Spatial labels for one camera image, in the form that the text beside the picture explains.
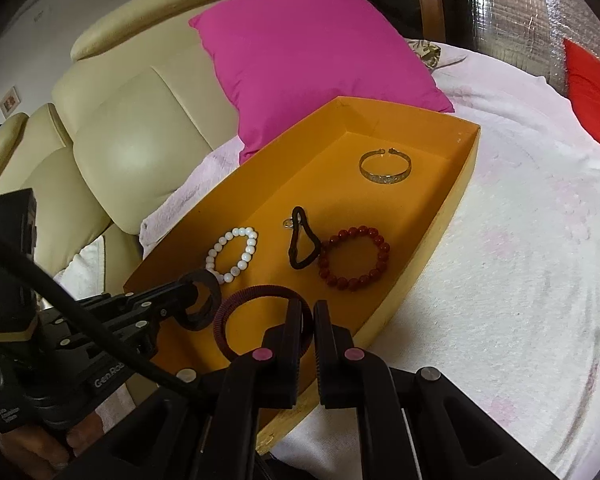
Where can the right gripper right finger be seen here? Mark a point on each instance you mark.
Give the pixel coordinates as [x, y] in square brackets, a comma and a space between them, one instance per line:
[345, 374]

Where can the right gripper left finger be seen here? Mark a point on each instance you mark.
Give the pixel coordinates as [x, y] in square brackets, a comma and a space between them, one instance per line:
[268, 376]

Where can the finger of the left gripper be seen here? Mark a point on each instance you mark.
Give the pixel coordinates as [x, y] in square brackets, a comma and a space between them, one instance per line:
[181, 294]
[138, 328]

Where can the dark maroon bangle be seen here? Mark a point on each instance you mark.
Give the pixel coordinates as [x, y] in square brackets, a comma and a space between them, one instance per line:
[256, 305]

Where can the black ring bangle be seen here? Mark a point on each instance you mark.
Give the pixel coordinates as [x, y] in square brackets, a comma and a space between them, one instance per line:
[204, 315]

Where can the left hand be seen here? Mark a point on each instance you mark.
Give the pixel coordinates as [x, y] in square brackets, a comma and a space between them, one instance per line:
[40, 456]

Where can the orange cardboard box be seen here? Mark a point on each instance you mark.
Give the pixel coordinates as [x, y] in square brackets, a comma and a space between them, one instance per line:
[323, 230]

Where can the cream leather armchair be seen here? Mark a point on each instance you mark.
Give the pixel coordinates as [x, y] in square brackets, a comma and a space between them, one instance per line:
[137, 111]

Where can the white fleece blanket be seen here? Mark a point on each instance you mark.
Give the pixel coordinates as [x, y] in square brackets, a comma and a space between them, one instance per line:
[509, 304]

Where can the silver cuff bangle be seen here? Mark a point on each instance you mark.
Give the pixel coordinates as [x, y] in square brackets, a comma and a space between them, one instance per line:
[385, 166]

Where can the magenta pillow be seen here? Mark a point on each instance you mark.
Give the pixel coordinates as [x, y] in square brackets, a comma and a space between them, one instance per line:
[277, 61]

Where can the patterned gold cushion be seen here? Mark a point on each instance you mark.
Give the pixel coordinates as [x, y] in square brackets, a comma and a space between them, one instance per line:
[428, 52]

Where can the red pillow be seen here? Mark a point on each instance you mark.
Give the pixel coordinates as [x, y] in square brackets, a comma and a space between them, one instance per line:
[583, 86]

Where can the silver foil insulation sheet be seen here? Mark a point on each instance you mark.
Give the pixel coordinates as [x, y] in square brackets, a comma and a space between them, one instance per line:
[530, 34]

